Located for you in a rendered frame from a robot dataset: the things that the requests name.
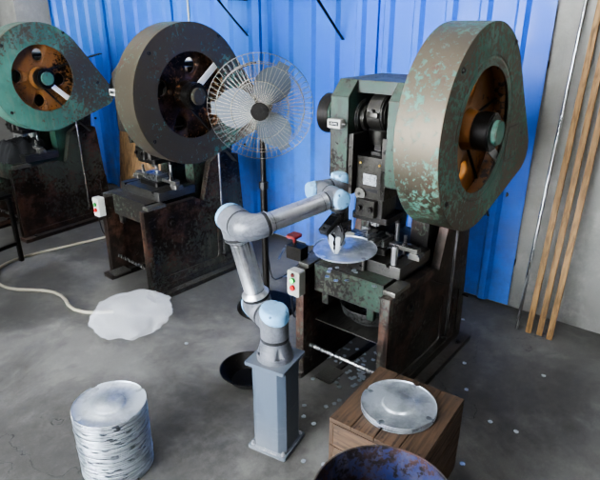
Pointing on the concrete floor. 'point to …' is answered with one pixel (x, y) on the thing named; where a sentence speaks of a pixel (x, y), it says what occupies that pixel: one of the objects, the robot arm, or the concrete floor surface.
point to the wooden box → (342, 422)
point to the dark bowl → (237, 370)
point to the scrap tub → (378, 465)
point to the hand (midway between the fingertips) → (334, 251)
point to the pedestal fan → (274, 90)
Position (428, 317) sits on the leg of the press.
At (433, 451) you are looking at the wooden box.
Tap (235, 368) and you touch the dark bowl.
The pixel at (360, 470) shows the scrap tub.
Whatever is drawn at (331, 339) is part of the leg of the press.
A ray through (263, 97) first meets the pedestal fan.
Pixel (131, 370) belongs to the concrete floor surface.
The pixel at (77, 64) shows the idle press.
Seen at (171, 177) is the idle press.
